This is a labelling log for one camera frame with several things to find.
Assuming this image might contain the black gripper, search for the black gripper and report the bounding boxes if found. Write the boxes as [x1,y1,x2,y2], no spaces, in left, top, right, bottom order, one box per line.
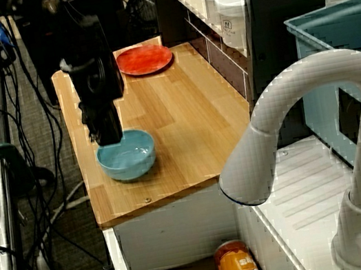
[59,52,134,152]

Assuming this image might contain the light blue bowl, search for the light blue bowl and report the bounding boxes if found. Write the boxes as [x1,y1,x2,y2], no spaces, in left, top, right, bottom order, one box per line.
[92,125,161,187]

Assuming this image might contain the red plate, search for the red plate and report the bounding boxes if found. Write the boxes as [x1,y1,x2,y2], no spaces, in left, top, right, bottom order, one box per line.
[114,41,176,81]

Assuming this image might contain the black computer case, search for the black computer case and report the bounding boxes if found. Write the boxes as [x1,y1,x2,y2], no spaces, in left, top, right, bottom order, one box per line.
[12,4,83,112]

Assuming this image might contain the green clamp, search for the green clamp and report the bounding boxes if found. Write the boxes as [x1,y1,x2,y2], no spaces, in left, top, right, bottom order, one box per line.
[0,137,39,200]

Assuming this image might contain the white jar with print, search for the white jar with print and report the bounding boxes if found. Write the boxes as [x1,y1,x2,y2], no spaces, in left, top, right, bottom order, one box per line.
[214,0,256,54]

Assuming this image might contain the orange food can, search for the orange food can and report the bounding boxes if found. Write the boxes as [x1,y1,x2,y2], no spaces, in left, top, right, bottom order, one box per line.
[212,235,264,270]

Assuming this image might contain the dark grey cabinet panel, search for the dark grey cabinet panel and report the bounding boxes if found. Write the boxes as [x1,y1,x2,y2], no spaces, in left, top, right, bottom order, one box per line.
[236,0,358,149]

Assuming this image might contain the white sink unit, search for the white sink unit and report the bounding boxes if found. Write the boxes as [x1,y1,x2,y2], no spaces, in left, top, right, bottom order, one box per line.
[92,126,361,270]

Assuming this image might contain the grey toy faucet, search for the grey toy faucet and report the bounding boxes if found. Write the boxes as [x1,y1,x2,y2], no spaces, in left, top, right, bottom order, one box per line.
[199,44,361,270]

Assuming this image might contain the teal plastic box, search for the teal plastic box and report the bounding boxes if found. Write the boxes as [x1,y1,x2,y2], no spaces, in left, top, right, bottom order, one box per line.
[280,0,361,243]

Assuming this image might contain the white cable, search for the white cable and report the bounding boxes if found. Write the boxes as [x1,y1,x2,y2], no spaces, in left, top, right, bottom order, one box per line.
[34,179,96,244]

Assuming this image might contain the black wire mesh rack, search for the black wire mesh rack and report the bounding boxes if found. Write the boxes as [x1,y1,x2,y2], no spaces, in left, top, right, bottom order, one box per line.
[123,0,164,43]

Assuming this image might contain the blue cable connector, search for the blue cable connector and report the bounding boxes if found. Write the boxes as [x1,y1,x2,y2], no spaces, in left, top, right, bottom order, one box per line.
[0,21,15,52]

